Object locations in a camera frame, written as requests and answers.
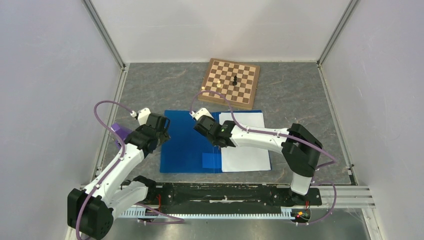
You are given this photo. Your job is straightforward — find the wooden chessboard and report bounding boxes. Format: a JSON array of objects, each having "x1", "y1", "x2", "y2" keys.
[{"x1": 197, "y1": 58, "x2": 261, "y2": 110}]

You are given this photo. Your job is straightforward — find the grey slotted cable duct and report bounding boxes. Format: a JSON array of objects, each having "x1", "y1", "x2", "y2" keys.
[{"x1": 119, "y1": 206, "x2": 295, "y2": 220}]

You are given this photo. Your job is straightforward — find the white paper stack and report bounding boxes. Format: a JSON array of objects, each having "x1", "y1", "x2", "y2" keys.
[{"x1": 221, "y1": 110, "x2": 272, "y2": 173}]

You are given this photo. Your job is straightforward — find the black chess piece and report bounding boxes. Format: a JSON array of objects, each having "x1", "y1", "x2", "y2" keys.
[{"x1": 232, "y1": 75, "x2": 238, "y2": 86}]

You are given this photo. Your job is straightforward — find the blue folder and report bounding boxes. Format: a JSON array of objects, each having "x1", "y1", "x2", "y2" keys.
[{"x1": 159, "y1": 109, "x2": 273, "y2": 174}]

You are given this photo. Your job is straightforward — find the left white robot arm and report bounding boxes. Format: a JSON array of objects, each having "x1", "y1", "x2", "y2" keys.
[{"x1": 67, "y1": 108, "x2": 170, "y2": 240}]

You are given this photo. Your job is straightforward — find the purple stapler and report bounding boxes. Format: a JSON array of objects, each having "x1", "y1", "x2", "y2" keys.
[{"x1": 111, "y1": 123, "x2": 133, "y2": 140}]

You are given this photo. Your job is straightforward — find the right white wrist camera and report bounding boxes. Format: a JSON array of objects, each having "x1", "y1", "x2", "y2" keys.
[{"x1": 189, "y1": 107, "x2": 214, "y2": 121}]

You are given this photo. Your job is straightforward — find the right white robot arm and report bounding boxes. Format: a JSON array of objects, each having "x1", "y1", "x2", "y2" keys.
[{"x1": 193, "y1": 115, "x2": 323, "y2": 204}]

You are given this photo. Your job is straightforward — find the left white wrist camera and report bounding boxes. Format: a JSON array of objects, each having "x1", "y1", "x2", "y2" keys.
[{"x1": 130, "y1": 107, "x2": 151, "y2": 126}]

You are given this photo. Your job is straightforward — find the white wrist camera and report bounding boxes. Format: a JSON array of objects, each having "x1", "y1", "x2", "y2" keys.
[
  {"x1": 189, "y1": 107, "x2": 214, "y2": 121},
  {"x1": 130, "y1": 107, "x2": 151, "y2": 126}
]

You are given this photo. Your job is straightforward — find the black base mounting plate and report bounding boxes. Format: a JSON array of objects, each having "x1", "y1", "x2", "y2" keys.
[{"x1": 141, "y1": 182, "x2": 322, "y2": 215}]

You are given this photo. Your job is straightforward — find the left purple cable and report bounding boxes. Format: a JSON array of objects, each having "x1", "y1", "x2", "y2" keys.
[{"x1": 75, "y1": 100, "x2": 186, "y2": 240}]

